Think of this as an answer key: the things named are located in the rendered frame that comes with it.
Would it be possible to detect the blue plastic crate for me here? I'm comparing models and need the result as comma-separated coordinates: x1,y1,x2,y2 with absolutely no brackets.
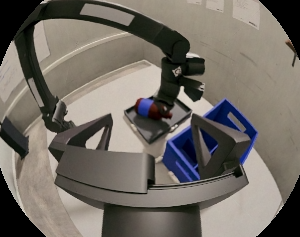
163,98,258,183

